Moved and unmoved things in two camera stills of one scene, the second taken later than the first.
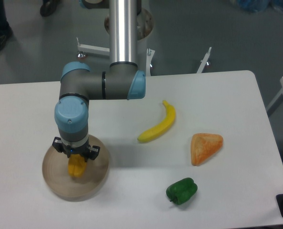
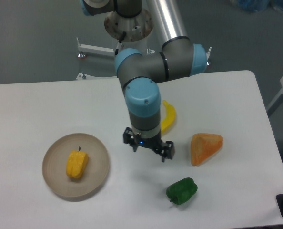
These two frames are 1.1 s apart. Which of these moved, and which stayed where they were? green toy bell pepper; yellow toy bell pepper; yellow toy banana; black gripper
Moved: black gripper
Stayed: green toy bell pepper; yellow toy banana; yellow toy bell pepper
